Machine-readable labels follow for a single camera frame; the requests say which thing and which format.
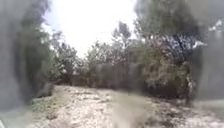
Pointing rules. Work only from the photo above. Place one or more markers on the wood of green trees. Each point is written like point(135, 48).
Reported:
point(150, 63)

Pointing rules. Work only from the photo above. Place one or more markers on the pale stony dirt path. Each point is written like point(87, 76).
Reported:
point(96, 111)

